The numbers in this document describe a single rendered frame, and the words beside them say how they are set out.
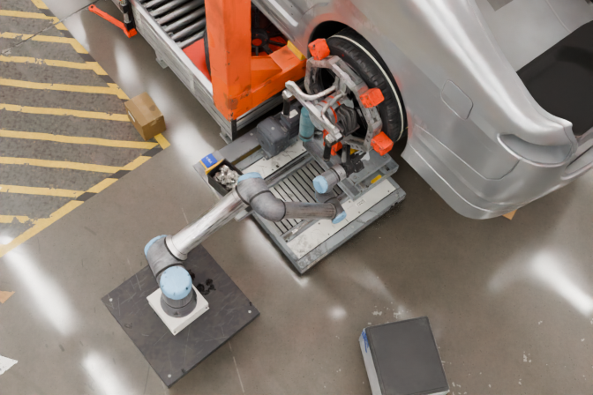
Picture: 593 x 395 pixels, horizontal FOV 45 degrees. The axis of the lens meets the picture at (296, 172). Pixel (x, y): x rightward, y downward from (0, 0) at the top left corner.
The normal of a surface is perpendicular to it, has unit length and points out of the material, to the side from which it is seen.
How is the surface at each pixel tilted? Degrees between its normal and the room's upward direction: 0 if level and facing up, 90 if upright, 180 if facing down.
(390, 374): 0
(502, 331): 0
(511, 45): 20
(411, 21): 78
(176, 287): 5
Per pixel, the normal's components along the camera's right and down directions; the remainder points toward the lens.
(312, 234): 0.05, -0.48
